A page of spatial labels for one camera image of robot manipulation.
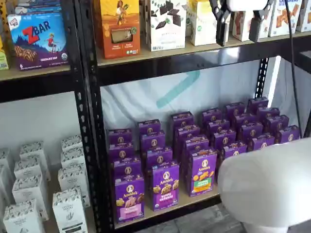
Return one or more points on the white backdrop sheet teal logo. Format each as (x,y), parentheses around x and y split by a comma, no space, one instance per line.
(136,102)

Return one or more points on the blue Z Bar box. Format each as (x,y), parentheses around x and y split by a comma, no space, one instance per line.
(36,7)
(36,43)

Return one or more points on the black metal shelving rack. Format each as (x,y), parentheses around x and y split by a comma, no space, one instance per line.
(36,91)
(158,69)

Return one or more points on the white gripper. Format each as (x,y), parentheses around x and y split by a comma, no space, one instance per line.
(246,4)

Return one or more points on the Simple Mills chocolate thins box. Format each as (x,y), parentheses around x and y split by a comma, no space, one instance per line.
(167,36)

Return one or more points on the purple Annie's hidden veggies box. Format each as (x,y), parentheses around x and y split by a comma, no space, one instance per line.
(202,174)

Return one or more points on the purple Annie's box yellow patch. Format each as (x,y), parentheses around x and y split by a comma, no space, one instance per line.
(234,150)

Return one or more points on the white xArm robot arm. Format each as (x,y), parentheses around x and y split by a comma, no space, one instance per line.
(267,182)

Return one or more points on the yellow Bobo's box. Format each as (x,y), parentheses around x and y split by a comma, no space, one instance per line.
(3,58)
(2,14)

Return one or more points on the white patterned carton box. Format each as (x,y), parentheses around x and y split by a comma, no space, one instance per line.
(31,149)
(73,157)
(70,213)
(24,218)
(73,177)
(29,189)
(71,142)
(3,155)
(28,168)

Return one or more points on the white cracker box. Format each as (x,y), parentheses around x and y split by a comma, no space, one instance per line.
(306,17)

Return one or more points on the purple Annie's box violet patch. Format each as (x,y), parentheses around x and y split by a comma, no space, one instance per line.
(165,187)

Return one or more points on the Simple Mills almond bar box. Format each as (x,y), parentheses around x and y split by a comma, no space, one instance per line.
(199,29)

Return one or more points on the purple Annie's box maroon patch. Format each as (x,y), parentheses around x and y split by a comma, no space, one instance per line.
(261,142)

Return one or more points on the orange pretzel crackers cheddar box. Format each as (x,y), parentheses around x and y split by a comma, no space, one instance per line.
(239,26)

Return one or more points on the orange Revival snack box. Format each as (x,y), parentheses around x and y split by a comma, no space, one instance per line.
(116,36)

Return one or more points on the purple Annie's box pink patch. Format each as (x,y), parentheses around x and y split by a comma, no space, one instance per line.
(130,196)

